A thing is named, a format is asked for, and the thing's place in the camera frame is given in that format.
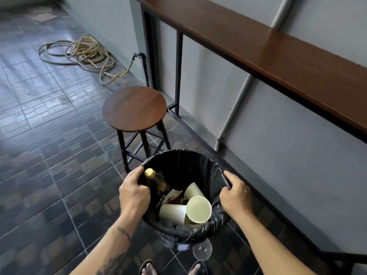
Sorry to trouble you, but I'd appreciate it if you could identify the person's left hand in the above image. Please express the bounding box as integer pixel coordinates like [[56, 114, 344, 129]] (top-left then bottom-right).
[[119, 166, 151, 220]]

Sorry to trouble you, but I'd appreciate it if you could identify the person's right hand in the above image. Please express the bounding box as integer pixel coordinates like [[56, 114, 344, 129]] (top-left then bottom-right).
[[219, 170, 254, 221]]

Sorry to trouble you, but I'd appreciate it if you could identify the black trash bag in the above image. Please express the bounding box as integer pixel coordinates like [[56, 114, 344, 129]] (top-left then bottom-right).
[[137, 149, 233, 250]]

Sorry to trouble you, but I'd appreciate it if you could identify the person's right forearm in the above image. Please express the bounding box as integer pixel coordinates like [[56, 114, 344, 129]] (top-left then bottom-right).
[[229, 214, 317, 275]]

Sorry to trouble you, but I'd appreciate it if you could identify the person's left forearm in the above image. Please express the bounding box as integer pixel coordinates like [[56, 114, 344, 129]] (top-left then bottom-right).
[[69, 214, 144, 275]]

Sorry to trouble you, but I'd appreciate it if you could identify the brown bottle with yellow cap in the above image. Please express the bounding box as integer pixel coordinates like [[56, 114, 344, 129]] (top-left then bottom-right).
[[144, 168, 171, 204]]

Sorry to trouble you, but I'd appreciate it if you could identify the cream paper cup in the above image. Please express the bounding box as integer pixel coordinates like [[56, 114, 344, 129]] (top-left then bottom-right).
[[185, 196, 213, 226], [158, 204, 187, 226], [184, 182, 206, 200]]

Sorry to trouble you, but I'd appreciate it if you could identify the crumpled printed wrapper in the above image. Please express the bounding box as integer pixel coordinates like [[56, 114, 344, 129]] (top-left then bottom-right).
[[159, 189, 184, 208]]

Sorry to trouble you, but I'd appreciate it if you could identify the round wooden stool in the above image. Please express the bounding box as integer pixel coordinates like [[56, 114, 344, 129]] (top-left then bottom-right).
[[102, 86, 172, 174]]

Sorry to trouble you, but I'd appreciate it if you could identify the clear plastic lid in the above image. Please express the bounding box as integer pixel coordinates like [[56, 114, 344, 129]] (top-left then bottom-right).
[[192, 240, 213, 261]]

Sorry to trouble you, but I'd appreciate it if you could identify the black sandal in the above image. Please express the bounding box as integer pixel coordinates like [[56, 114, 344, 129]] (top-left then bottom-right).
[[140, 259, 158, 275], [188, 260, 210, 275]]

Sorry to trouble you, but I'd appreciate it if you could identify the long wooden black-framed table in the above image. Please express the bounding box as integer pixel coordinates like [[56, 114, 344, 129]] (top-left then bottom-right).
[[133, 0, 367, 275]]

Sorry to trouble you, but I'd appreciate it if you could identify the flat cardboard piece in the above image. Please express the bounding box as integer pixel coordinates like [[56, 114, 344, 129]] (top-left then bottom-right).
[[30, 12, 58, 23]]

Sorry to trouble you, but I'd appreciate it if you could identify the grey wall pipe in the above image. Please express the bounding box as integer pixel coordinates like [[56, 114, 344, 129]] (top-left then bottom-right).
[[214, 0, 296, 153]]

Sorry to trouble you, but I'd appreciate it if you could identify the coiled cream hose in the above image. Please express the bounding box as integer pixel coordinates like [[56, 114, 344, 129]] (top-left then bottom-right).
[[38, 34, 135, 85]]

